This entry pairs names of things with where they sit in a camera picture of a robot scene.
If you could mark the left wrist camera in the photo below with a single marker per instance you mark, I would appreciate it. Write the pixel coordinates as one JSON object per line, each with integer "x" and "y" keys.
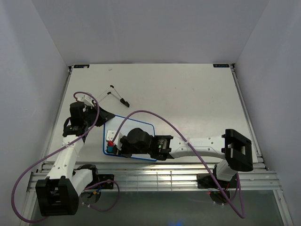
{"x": 86, "y": 99}

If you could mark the aluminium table edge rail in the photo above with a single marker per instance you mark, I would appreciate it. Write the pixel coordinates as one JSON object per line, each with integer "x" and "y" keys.
{"x": 248, "y": 121}

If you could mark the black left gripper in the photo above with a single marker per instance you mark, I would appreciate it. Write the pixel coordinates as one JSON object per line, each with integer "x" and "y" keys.
{"x": 104, "y": 116}

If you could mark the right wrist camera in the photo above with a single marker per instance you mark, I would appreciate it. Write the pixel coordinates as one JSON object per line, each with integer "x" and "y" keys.
{"x": 113, "y": 139}

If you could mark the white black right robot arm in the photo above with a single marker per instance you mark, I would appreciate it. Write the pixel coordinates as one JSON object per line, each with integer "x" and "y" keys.
{"x": 232, "y": 148}

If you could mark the dark corner label left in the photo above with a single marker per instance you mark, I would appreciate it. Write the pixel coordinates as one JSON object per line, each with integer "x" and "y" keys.
{"x": 81, "y": 66}

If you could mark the blue bone-shaped whiteboard eraser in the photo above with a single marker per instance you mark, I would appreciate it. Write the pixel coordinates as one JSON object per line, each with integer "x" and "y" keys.
{"x": 111, "y": 149}

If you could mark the wire whiteboard stand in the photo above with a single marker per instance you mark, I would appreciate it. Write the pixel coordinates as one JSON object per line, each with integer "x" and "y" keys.
{"x": 112, "y": 91}

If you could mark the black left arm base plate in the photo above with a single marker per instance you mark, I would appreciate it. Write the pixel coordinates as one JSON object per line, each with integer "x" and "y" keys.
{"x": 108, "y": 178}

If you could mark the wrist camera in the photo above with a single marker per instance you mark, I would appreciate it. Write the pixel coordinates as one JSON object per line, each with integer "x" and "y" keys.
{"x": 113, "y": 139}
{"x": 86, "y": 99}

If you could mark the dark corner label right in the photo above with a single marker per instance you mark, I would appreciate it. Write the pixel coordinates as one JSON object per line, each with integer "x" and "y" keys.
{"x": 221, "y": 65}

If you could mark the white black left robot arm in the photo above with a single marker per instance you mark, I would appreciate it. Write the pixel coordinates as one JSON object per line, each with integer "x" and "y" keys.
{"x": 58, "y": 194}

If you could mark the blue-framed whiteboard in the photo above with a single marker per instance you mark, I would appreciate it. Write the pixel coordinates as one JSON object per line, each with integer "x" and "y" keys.
{"x": 112, "y": 125}

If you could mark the dark corner label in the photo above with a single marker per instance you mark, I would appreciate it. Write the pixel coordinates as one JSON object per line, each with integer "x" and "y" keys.
{"x": 221, "y": 65}
{"x": 81, "y": 66}

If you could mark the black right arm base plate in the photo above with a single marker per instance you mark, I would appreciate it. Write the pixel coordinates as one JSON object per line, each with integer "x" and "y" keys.
{"x": 205, "y": 181}

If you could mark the aluminium front frame rails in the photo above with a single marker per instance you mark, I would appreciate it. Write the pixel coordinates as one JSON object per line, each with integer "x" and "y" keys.
{"x": 136, "y": 177}

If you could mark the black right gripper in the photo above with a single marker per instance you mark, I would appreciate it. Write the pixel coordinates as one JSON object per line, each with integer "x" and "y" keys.
{"x": 122, "y": 152}

